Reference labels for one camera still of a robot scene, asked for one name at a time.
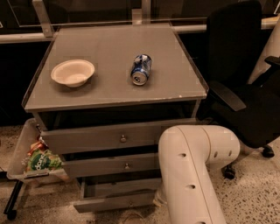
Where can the grey bottom drawer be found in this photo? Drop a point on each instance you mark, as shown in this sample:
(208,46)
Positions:
(116,195)

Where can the grey drawer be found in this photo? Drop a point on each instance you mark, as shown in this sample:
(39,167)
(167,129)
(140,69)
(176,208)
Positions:
(64,141)
(116,195)
(111,165)

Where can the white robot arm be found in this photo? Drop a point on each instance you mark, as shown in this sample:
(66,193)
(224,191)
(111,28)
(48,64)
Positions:
(185,152)

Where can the grey top drawer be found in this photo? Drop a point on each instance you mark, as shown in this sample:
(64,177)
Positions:
(64,141)

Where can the grey drawer cabinet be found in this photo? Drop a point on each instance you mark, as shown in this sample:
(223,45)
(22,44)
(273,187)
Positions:
(173,91)

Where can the grey middle drawer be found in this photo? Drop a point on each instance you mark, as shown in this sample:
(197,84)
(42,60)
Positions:
(111,165)

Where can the blue soda can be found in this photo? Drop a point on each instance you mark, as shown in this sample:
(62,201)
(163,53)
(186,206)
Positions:
(141,69)

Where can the white paper bowl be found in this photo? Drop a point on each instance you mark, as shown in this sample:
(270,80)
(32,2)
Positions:
(73,73)

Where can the red snack packet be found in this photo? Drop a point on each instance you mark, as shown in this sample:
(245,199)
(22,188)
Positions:
(40,144)

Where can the black office chair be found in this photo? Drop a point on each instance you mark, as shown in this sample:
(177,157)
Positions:
(251,111)

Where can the green snack bag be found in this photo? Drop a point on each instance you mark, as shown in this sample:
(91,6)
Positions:
(41,160)

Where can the clear plastic side bin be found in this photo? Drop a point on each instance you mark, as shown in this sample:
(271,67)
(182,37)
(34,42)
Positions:
(17,167)

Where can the black wheeled stand leg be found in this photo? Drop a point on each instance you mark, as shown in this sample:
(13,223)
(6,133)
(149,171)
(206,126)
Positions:
(9,210)

